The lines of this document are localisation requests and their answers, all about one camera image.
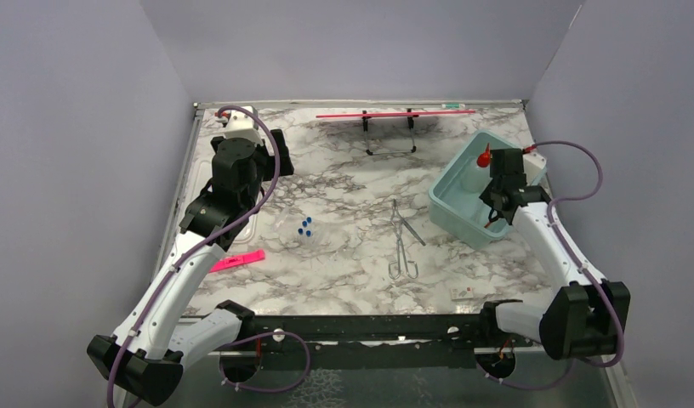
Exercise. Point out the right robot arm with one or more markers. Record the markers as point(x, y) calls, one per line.
point(588, 314)

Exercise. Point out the black wire stand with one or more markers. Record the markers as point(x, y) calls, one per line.
point(391, 140)

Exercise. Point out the red rod on stand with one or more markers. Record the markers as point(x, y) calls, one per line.
point(365, 114)

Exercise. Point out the small white label box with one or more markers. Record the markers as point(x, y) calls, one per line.
point(460, 294)

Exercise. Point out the white plastic lid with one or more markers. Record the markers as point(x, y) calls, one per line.
point(249, 231)

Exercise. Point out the small green-white tube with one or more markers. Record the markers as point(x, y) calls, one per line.
point(453, 106)

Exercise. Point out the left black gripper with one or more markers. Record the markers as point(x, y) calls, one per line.
point(285, 166)

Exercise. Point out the teal plastic bin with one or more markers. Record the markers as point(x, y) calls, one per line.
point(464, 215)

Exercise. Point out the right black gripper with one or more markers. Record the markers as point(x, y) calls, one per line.
point(486, 195)

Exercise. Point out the metal scissors forceps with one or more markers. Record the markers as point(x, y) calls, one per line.
point(402, 264)

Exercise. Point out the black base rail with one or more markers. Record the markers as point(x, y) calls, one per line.
point(354, 342)

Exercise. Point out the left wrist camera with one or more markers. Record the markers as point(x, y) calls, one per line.
point(237, 124)

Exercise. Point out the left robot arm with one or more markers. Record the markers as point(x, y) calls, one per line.
point(145, 355)

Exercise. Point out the red-capped wash bottle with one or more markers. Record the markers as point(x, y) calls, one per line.
point(477, 174)

